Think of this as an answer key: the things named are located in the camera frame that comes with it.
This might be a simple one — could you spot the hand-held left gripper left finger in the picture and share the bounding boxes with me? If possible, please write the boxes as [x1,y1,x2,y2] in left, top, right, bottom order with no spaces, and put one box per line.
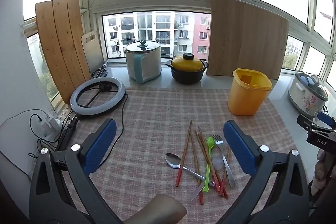
[29,118,124,224]

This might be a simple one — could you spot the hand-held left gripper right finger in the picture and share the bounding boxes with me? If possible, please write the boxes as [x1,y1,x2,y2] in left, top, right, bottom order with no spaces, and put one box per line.
[218,120,310,224]

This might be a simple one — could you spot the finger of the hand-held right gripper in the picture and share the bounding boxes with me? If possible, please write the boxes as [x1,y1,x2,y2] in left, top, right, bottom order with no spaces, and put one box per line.
[297,114,319,132]
[316,111,336,127]

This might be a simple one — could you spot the translucent plastic spoon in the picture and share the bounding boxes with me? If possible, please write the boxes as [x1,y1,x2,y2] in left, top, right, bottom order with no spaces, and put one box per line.
[211,155,226,172]

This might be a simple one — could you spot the metal fork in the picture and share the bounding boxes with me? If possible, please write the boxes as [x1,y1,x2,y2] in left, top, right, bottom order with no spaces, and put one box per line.
[211,135,236,188]

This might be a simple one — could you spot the green plastic spoon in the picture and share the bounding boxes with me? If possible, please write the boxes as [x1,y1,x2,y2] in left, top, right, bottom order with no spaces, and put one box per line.
[203,136,216,192]

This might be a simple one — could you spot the red-tipped wooden chopstick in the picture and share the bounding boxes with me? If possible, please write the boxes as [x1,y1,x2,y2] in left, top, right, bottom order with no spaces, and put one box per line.
[220,147,231,195]
[175,120,193,187]
[197,126,229,199]
[190,132,204,205]
[194,130,221,190]

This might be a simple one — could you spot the yellow plastic container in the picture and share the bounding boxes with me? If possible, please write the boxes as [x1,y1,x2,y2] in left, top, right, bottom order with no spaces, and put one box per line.
[227,68,273,116]

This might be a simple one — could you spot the metal table knife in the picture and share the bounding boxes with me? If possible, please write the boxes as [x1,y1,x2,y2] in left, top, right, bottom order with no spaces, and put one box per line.
[188,181,206,201]

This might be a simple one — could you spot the metal spoon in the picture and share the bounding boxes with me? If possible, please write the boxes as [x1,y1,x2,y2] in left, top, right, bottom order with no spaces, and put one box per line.
[165,153,208,180]

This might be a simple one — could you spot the person's right hand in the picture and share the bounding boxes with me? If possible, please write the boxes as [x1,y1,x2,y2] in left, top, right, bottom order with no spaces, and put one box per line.
[310,148,328,197]

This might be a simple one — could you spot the white floral rice cooker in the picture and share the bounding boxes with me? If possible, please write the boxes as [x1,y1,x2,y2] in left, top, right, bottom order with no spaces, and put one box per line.
[288,70,329,118]

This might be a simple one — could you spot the white charger plug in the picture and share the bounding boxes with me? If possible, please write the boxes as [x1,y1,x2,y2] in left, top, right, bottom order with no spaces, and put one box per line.
[39,112,63,135]

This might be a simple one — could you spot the pink plaid tablecloth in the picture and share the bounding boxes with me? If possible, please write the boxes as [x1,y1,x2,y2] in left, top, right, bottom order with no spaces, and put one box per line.
[62,86,302,224]

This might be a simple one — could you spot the brown rounded object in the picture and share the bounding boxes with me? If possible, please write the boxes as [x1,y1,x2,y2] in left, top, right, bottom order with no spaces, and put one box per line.
[123,194,187,224]

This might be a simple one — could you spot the white cutting board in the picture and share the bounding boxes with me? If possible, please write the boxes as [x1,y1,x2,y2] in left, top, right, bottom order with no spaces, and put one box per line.
[81,30,105,72]

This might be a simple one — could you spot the black casserole with yellow lid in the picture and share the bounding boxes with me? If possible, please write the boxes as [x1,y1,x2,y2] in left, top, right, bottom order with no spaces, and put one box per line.
[165,53,210,83]

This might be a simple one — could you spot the light wooden board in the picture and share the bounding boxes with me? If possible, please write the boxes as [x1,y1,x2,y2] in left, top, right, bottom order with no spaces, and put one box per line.
[206,0,290,80]

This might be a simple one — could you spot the brown wooden plank board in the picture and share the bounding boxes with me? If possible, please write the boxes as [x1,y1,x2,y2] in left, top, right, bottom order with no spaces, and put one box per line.
[35,0,91,105]

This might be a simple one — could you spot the white ring light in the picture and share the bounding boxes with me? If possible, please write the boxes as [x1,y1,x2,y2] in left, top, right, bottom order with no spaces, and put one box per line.
[70,76,126,119]

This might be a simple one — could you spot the black ring light cable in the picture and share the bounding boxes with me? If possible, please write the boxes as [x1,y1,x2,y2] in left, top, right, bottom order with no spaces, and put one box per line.
[98,93,129,165]

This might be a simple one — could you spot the black ring light stand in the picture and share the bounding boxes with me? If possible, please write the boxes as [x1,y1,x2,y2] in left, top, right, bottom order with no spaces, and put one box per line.
[55,114,79,153]

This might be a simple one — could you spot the black-handled scissors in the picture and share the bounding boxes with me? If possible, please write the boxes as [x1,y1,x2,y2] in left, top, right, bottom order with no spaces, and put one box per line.
[92,63,109,78]

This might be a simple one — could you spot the thin black charger cable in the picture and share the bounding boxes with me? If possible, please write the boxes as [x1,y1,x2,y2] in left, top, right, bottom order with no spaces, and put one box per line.
[28,113,46,159]

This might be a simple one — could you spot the white cooker with teal handle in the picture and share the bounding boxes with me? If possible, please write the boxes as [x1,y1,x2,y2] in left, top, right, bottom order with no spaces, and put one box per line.
[125,40,162,84]

